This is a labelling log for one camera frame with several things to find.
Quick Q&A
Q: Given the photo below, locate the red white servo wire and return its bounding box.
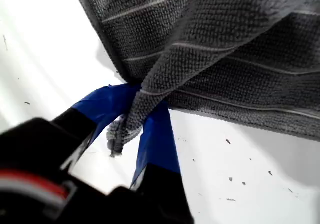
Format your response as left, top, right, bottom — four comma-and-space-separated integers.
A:
0, 168, 70, 210

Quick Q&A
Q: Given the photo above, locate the grey striped towel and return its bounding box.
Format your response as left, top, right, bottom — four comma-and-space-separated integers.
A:
70, 0, 320, 159

